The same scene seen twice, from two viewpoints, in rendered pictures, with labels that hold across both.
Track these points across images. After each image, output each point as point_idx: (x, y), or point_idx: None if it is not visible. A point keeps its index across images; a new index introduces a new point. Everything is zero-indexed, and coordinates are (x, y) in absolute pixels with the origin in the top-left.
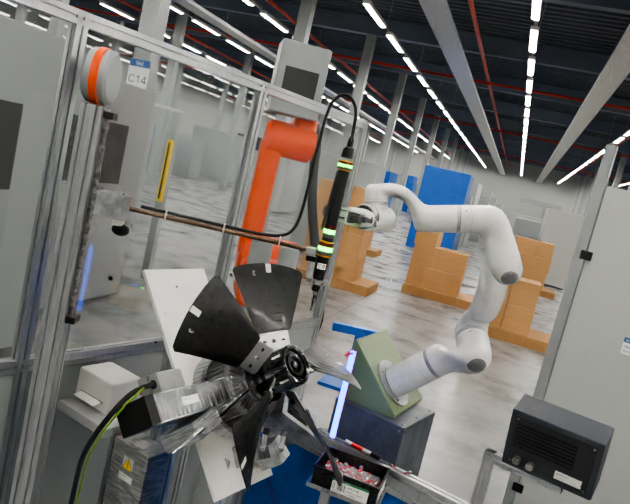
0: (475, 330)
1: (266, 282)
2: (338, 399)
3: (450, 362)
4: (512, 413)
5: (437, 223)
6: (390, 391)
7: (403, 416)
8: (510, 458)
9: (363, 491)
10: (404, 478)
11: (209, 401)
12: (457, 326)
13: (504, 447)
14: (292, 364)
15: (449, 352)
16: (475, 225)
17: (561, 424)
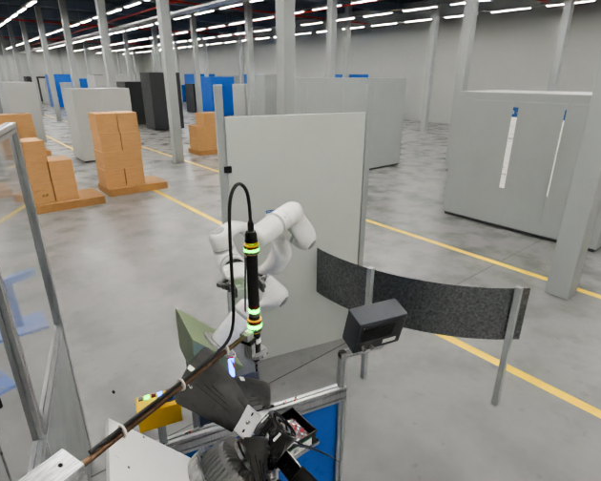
0: (268, 279)
1: (204, 384)
2: None
3: (264, 309)
4: (360, 328)
5: (273, 237)
6: (229, 353)
7: (241, 360)
8: (359, 349)
9: (308, 439)
10: (298, 404)
11: None
12: None
13: (354, 346)
14: (283, 428)
15: (263, 304)
16: (292, 223)
17: (383, 316)
